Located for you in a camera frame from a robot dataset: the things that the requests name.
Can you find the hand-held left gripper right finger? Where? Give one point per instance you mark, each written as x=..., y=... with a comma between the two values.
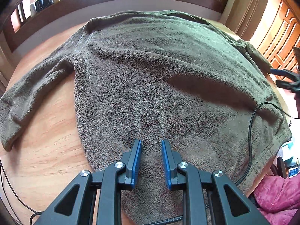
x=166, y=164

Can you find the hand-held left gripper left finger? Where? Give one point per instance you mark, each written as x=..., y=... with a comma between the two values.
x=136, y=164

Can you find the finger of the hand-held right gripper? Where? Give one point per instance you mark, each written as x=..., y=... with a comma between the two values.
x=281, y=71
x=284, y=84

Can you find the olive fleece sweater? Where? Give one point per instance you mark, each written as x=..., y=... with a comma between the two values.
x=164, y=75

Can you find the carved wooden door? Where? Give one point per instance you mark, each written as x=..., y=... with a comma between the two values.
x=281, y=35

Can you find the beige pleated curtain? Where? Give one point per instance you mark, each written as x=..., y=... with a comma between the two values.
x=248, y=11

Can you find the pink fleece robe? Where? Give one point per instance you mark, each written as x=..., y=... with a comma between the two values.
x=279, y=199

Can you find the wooden window sill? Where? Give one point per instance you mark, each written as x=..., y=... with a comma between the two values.
x=117, y=0

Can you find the pale thread cone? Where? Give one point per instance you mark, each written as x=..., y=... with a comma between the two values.
x=33, y=9

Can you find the dark marbled thread cone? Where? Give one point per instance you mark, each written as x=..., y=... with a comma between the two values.
x=44, y=1

